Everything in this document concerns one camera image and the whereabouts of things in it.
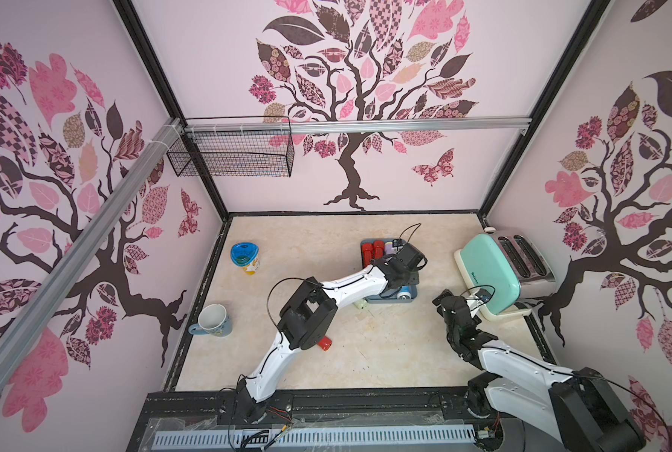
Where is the purple flashlight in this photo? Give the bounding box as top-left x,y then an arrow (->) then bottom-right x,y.
384,239 -> 401,255

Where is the black wire basket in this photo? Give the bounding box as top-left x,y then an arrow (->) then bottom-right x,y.
166,115 -> 296,178

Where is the aluminium rail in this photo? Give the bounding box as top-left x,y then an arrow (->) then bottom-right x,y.
0,118 -> 183,393
185,116 -> 532,135

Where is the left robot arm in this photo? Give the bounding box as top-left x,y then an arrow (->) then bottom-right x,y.
217,243 -> 428,425

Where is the white blue mug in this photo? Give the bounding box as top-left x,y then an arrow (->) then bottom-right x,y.
188,303 -> 232,337

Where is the aluminium rail back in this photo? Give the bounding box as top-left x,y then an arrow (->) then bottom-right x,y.
185,116 -> 532,135

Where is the blue flashlight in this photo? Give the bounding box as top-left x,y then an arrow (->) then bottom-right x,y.
396,286 -> 414,301

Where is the white slotted cable duct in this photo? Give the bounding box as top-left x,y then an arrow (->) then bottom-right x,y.
150,425 -> 477,451

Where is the mint green toaster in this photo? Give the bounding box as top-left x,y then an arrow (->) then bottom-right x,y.
454,227 -> 557,322

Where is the blue-grey storage tray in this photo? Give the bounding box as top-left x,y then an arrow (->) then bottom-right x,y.
360,238 -> 418,304

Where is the red flashlight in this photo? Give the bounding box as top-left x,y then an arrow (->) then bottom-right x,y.
360,242 -> 374,267
318,336 -> 332,351
373,240 -> 385,261

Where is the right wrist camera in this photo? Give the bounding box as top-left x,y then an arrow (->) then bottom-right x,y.
475,288 -> 493,305

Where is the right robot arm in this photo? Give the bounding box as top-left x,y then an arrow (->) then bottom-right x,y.
432,290 -> 647,451

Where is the green flashlight yellow head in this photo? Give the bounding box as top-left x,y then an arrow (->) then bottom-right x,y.
353,299 -> 369,310

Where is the blue lidded cup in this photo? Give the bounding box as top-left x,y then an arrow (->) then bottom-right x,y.
230,242 -> 260,275

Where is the aluminium rail left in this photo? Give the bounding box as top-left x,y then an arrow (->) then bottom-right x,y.
0,118 -> 183,393

